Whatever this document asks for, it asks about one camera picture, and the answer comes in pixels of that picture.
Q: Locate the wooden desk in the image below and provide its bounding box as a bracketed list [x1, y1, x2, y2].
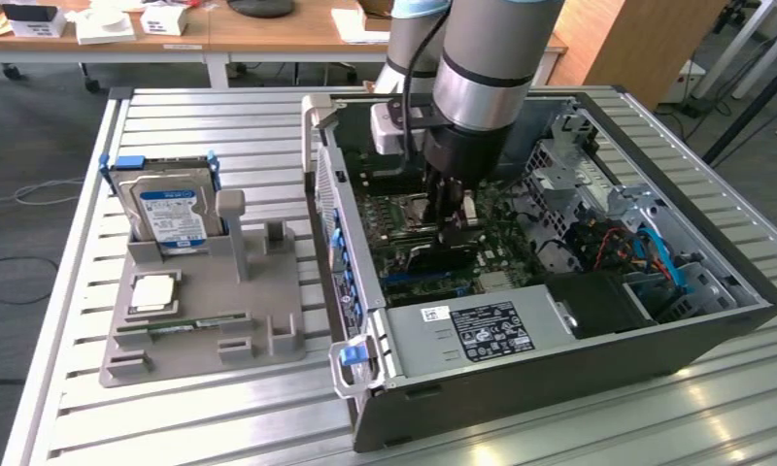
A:
[0, 0, 570, 91]

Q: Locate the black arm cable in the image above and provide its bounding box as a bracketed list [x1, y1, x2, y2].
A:
[398, 9, 458, 169]

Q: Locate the black open PC case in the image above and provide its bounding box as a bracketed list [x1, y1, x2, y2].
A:
[299, 85, 777, 453]

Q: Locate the silver CPU chip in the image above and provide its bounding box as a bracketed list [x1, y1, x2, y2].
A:
[127, 275, 179, 315]

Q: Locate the black monitor base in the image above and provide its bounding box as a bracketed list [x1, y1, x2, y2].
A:
[226, 0, 297, 18]

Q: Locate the white paper stack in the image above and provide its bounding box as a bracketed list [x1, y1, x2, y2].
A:
[330, 8, 393, 46]

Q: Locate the grey plastic parts rack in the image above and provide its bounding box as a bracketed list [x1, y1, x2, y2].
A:
[98, 189, 309, 388]

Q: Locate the white round dish on box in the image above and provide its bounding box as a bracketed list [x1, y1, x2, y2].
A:
[73, 7, 135, 46]

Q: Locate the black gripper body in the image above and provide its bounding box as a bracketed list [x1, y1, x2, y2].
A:
[422, 124, 512, 188]

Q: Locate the blue wire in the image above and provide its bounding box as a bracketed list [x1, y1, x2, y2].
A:
[637, 225, 698, 295]

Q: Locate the silver metal disk bay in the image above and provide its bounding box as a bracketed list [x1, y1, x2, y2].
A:
[624, 256, 744, 325]

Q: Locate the white box with black print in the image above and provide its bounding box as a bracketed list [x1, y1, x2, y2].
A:
[9, 5, 66, 38]

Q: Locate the small white labelled box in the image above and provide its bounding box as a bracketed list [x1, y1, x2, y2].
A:
[139, 4, 191, 36]

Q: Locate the black floor cable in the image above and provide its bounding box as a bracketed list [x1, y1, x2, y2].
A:
[0, 256, 59, 307]

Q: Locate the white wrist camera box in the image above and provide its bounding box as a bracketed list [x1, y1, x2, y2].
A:
[369, 99, 438, 155]

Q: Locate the green motherboard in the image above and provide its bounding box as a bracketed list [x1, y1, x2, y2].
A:
[351, 167, 552, 307]

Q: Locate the wooden cabinet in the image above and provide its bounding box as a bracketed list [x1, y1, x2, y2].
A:
[546, 0, 732, 112]

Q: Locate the black slanted pole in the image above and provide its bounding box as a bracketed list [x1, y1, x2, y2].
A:
[702, 52, 777, 164]

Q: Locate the black fan shroud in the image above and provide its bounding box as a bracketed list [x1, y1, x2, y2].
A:
[546, 271, 656, 340]

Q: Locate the white floor device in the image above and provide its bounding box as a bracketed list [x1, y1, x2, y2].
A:
[660, 60, 708, 106]

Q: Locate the black RAM slot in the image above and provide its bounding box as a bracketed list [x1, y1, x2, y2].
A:
[359, 170, 429, 185]
[361, 180, 430, 196]

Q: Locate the CPU socket with metal frame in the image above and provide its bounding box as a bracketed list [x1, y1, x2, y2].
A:
[390, 192, 433, 229]

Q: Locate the grey power supply unit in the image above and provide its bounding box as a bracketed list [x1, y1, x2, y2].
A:
[381, 284, 581, 378]

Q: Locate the perforated metal drive cage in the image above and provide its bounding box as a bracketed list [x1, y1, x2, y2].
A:
[522, 138, 626, 244]

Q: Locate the orange wire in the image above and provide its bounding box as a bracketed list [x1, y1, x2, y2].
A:
[592, 227, 629, 271]

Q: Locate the hard disk in blue caddy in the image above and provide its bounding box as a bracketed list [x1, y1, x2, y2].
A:
[97, 150, 227, 253]

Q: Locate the green black graphics card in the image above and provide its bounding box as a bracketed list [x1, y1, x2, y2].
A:
[381, 237, 480, 283]

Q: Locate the white floor cable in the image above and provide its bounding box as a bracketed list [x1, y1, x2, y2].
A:
[0, 177, 85, 205]

